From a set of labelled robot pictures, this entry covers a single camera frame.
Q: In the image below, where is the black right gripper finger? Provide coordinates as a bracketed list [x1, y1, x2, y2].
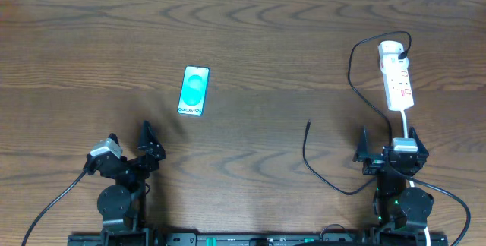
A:
[409, 127, 429, 159]
[353, 127, 369, 162]

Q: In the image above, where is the Galaxy S25 smartphone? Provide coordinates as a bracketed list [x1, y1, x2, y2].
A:
[177, 66, 210, 116]

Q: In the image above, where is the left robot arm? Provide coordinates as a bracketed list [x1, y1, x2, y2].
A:
[83, 121, 166, 245]

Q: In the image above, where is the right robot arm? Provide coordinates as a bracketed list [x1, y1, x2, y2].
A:
[353, 128, 434, 245]

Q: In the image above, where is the white charger plug adapter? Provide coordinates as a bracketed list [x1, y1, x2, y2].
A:
[378, 40, 408, 59]

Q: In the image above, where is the white power strip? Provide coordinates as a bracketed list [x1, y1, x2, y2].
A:
[380, 54, 414, 112]

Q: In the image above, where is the black left camera cable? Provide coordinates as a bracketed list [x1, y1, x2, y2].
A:
[21, 169, 89, 246]

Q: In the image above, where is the black camera cable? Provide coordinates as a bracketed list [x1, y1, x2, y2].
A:
[385, 162, 472, 246]
[21, 169, 89, 246]

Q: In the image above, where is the black right camera cable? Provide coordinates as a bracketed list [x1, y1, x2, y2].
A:
[385, 162, 472, 246]

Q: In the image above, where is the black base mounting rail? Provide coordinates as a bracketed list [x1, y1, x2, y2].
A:
[68, 232, 449, 246]

